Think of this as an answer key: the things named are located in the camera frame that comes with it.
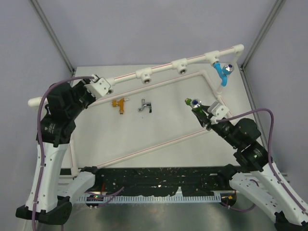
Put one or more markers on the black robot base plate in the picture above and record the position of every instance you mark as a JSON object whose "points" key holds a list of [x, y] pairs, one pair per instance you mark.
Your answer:
{"points": [[164, 181]]}

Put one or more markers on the white PVC pipe frame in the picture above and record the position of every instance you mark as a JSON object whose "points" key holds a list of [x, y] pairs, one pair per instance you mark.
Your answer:
{"points": [[163, 138]]}

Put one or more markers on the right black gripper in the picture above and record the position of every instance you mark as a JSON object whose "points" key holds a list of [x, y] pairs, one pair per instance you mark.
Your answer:
{"points": [[203, 119]]}

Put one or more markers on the chrome water faucet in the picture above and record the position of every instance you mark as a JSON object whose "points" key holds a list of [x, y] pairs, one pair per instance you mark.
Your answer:
{"points": [[145, 104]]}

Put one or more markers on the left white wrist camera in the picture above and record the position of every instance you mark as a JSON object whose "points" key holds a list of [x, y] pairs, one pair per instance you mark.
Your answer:
{"points": [[98, 86]]}

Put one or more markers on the white slotted cable duct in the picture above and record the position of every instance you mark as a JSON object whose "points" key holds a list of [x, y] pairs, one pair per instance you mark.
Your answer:
{"points": [[177, 198]]}

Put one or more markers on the orange water faucet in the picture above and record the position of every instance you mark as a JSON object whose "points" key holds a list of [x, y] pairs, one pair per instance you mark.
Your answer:
{"points": [[120, 103]]}

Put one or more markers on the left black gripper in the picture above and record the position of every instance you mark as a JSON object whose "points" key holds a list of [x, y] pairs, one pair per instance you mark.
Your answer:
{"points": [[80, 86]]}

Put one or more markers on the green water faucet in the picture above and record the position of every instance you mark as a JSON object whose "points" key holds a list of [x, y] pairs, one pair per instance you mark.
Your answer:
{"points": [[195, 105]]}

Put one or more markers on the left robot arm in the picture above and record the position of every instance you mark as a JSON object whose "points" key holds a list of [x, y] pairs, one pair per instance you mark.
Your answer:
{"points": [[58, 109]]}

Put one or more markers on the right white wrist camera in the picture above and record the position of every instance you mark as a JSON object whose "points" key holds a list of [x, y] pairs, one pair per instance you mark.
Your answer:
{"points": [[218, 111]]}

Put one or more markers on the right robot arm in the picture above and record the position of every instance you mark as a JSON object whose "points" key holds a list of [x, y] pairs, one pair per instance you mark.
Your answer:
{"points": [[276, 198]]}

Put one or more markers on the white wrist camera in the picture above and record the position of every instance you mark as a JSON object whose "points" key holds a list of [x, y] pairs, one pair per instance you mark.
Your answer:
{"points": [[98, 86], [218, 111]]}

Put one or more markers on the blue water faucet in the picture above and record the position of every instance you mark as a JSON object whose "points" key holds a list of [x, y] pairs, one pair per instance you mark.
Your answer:
{"points": [[223, 72]]}

